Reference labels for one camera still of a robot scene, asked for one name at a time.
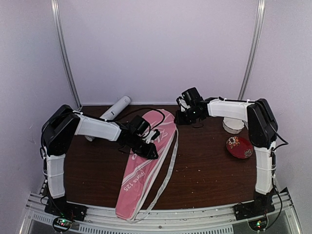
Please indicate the right aluminium frame post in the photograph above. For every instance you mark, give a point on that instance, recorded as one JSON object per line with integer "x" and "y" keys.
{"x": 258, "y": 25}

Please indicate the left aluminium frame post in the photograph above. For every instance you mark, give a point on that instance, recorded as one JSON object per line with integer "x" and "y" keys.
{"x": 64, "y": 54}

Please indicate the aluminium frame post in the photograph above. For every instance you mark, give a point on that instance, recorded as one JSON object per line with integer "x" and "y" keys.
{"x": 258, "y": 25}
{"x": 64, "y": 54}

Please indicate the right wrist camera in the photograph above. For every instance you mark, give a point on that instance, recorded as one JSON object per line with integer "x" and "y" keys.
{"x": 182, "y": 104}

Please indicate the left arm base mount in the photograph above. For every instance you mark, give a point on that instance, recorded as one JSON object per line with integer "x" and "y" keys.
{"x": 60, "y": 207}

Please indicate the pink racket cover bag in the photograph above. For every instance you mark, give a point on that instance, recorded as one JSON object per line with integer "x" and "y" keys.
{"x": 140, "y": 173}

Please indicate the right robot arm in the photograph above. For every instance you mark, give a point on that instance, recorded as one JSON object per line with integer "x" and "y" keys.
{"x": 262, "y": 130}

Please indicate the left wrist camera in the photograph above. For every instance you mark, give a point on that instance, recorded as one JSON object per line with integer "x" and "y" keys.
{"x": 152, "y": 135}

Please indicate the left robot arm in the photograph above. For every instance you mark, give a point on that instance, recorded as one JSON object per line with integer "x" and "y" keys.
{"x": 59, "y": 130}

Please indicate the white shuttlecock tube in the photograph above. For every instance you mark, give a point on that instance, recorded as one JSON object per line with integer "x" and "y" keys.
{"x": 114, "y": 112}

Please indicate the red floral plate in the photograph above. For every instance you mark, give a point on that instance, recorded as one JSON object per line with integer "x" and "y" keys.
{"x": 239, "y": 147}

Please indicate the aluminium front rail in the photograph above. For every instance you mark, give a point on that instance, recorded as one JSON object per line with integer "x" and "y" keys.
{"x": 211, "y": 220}

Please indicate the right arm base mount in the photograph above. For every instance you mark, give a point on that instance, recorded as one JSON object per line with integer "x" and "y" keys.
{"x": 260, "y": 205}

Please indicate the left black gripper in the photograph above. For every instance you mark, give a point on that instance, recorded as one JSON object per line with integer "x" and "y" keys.
{"x": 148, "y": 153}

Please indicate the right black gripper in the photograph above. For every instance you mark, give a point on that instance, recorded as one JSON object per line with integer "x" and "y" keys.
{"x": 181, "y": 121}

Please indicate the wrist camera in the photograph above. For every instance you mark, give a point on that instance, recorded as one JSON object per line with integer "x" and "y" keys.
{"x": 152, "y": 135}
{"x": 182, "y": 104}

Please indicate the white fluted bowl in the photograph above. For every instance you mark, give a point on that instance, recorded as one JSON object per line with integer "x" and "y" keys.
{"x": 233, "y": 126}

